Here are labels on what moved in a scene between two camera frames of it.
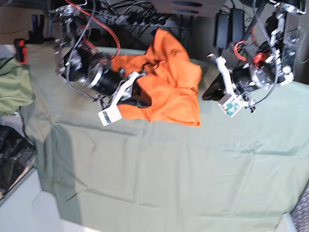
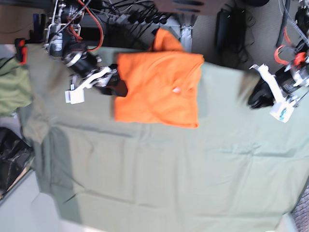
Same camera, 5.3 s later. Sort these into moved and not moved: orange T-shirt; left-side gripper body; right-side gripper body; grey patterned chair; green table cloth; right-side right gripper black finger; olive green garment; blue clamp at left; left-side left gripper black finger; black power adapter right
Moved: right-side gripper body; right-side right gripper black finger; left-side gripper body; left-side left gripper black finger
Not moved: green table cloth; orange T-shirt; olive green garment; grey patterned chair; blue clamp at left; black power adapter right
